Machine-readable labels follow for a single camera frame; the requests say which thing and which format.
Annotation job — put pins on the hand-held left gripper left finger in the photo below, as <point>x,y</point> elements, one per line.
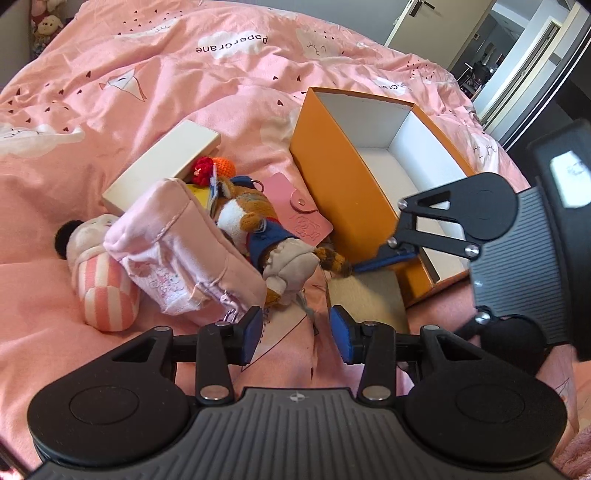
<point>251,334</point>

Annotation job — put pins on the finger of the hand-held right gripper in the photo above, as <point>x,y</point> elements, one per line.
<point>480,318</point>
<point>392,261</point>

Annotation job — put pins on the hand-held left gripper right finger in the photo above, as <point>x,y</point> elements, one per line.
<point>341,337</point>

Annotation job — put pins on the orange cardboard box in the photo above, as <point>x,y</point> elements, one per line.
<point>341,184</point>

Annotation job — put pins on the pink fabric pouch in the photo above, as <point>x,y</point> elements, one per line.
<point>184,249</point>

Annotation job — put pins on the pink snap card wallet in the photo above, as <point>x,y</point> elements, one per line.
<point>295,207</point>

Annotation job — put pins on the red panda plush toy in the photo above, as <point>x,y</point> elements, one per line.
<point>244,212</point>

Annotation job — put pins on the white plush doll black hair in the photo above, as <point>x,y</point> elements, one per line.
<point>106,286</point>

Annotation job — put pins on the tan cardboard sheet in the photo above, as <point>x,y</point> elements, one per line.
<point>369,300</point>

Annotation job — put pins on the yellow paper tag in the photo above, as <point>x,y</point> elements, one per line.
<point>201,194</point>

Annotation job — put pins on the pink fluffy rug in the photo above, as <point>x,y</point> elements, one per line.
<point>577,457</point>

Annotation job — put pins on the orange crochet charm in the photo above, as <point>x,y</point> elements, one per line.
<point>225,167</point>

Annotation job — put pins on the red crochet charm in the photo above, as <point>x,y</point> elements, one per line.
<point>203,167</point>

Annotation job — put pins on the cream flat box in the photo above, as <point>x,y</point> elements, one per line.
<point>166,161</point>

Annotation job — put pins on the white door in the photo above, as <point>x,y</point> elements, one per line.
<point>438,27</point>

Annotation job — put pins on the pink printed duvet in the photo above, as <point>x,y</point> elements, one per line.
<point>138,69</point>

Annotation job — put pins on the clear tube of plush toys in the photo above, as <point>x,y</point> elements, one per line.
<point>48,25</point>

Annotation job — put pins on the grey sliding door frame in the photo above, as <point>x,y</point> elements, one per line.
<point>545,60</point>

